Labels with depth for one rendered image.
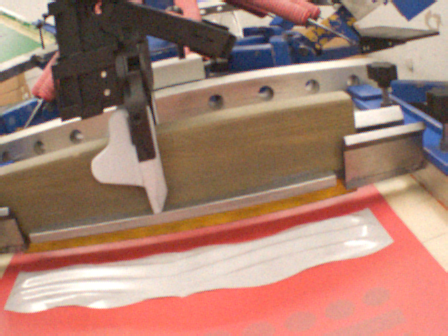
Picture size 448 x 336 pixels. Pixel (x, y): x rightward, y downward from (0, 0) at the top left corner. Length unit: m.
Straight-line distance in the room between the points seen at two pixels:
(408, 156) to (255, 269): 0.19
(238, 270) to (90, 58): 0.20
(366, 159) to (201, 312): 0.20
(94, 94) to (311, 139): 0.19
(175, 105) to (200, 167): 0.24
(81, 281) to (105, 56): 0.19
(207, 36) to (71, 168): 0.16
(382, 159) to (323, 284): 0.14
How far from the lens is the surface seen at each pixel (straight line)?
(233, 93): 0.62
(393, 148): 0.42
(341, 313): 0.31
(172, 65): 0.67
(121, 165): 0.37
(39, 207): 0.43
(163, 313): 0.34
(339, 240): 0.38
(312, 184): 0.40
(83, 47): 0.38
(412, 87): 1.06
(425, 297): 0.32
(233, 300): 0.34
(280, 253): 0.37
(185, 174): 0.40
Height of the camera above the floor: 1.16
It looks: 22 degrees down
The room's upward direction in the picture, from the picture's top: 11 degrees counter-clockwise
